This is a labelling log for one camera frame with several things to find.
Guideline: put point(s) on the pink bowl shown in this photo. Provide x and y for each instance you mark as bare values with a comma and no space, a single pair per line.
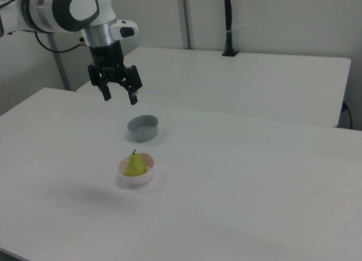
137,180

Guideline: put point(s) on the black camera stand pole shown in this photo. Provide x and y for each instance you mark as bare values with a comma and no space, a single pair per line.
229,23

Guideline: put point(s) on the grey partition post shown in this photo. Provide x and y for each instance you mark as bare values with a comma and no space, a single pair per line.
185,17

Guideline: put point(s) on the white side table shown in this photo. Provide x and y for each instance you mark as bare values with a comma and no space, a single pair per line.
226,82

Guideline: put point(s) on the green yellow pear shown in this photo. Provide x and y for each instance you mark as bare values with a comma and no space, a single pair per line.
135,166

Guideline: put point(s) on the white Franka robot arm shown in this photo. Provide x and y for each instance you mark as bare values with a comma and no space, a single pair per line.
48,14

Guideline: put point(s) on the grey bowl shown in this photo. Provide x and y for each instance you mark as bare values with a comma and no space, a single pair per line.
142,133

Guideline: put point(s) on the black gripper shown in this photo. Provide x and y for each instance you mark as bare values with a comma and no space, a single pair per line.
107,58

